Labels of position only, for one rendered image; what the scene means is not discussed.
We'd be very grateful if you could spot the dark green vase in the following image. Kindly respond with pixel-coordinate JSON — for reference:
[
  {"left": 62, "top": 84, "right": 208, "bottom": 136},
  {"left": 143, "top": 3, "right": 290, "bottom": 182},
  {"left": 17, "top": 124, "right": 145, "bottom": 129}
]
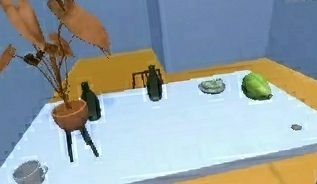
[{"left": 143, "top": 64, "right": 165, "bottom": 103}]

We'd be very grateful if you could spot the dark brown chair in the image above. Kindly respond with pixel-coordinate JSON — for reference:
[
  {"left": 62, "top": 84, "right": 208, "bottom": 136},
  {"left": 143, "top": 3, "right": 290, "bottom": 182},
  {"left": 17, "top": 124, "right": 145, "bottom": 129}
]
[{"left": 131, "top": 68, "right": 165, "bottom": 90}]

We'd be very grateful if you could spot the pale blue table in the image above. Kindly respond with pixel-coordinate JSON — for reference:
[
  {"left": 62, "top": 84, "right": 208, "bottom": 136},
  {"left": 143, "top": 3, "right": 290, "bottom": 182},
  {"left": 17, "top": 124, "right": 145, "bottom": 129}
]
[{"left": 0, "top": 60, "right": 317, "bottom": 184}]

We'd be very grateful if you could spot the grey green shallow dish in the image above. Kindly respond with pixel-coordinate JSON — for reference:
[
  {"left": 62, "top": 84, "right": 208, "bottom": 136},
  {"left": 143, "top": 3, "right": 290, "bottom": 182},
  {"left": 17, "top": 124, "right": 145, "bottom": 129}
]
[{"left": 196, "top": 77, "right": 227, "bottom": 97}]

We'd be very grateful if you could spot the dark green bottle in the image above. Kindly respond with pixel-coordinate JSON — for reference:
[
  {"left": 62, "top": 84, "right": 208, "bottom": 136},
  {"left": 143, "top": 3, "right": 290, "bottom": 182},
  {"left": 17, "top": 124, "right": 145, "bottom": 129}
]
[{"left": 78, "top": 79, "right": 103, "bottom": 123}]

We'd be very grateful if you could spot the brown house plant in pot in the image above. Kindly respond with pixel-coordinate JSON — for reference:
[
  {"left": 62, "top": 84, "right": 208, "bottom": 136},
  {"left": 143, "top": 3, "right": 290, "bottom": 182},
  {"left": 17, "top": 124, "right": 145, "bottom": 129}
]
[{"left": 0, "top": 0, "right": 125, "bottom": 172}]

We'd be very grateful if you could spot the green lettuce head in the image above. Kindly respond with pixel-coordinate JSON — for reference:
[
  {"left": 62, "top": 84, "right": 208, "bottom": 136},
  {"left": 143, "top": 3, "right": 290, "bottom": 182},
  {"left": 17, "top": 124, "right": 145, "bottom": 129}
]
[{"left": 239, "top": 69, "right": 274, "bottom": 104}]

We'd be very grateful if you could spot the small grey flat disc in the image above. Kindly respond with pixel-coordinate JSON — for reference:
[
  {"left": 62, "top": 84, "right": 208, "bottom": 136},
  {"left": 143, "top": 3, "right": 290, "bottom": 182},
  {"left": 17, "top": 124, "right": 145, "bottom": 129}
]
[{"left": 290, "top": 123, "right": 304, "bottom": 132}]

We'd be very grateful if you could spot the grey cup with handle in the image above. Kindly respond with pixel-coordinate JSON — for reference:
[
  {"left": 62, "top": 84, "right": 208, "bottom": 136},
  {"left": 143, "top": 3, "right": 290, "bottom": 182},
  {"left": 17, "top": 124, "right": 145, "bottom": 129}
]
[{"left": 10, "top": 158, "right": 51, "bottom": 184}]

